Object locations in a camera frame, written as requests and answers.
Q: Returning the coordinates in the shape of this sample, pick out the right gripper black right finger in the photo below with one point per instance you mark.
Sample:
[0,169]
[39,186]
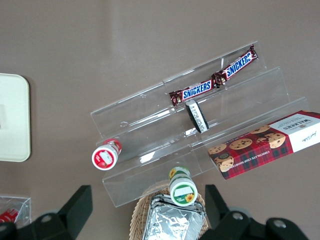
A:
[237,227]

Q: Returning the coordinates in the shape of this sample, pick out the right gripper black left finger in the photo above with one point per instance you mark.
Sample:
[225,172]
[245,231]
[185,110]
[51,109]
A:
[62,225]

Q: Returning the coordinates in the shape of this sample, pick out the oval light wicker basket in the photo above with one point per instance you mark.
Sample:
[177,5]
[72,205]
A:
[140,212]

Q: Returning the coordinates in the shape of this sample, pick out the beige plastic tray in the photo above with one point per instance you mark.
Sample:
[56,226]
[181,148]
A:
[15,117]

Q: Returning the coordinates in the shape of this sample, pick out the clear acrylic bottle rack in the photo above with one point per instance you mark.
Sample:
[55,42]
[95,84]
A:
[23,207]

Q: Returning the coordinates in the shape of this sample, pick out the red cola bottle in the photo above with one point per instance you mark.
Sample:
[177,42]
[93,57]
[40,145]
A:
[8,215]

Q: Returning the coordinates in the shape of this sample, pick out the green lid white cup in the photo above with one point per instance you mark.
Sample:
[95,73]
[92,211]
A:
[183,193]

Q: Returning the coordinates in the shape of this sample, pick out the stack of foil trays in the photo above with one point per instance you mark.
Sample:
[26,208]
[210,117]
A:
[172,222]

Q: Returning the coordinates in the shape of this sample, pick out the red lid white cup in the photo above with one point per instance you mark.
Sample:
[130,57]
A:
[104,157]

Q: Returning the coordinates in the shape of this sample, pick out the red tartan cookie box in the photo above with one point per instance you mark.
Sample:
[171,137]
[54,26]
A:
[262,147]

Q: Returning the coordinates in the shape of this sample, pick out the small black white box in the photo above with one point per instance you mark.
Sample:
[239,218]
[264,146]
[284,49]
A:
[197,117]

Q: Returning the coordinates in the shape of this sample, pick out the clear acrylic stepped shelf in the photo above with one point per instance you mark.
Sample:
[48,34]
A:
[250,100]
[140,125]

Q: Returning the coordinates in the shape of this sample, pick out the brown snickers bar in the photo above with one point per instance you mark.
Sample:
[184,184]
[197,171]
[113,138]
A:
[237,66]
[196,91]

